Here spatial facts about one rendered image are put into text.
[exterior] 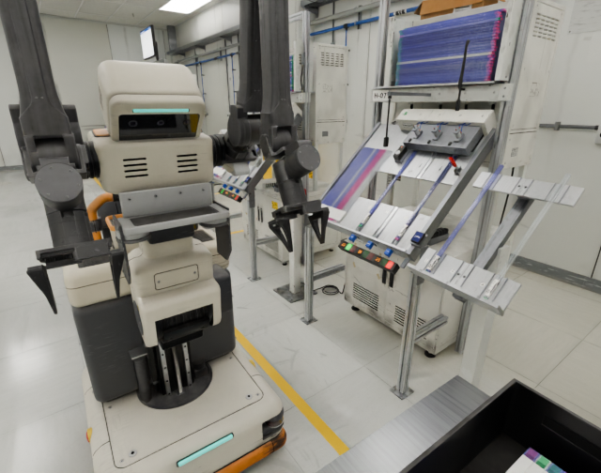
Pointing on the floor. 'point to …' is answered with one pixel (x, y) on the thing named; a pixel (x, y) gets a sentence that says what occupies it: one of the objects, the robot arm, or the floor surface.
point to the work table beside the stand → (411, 431)
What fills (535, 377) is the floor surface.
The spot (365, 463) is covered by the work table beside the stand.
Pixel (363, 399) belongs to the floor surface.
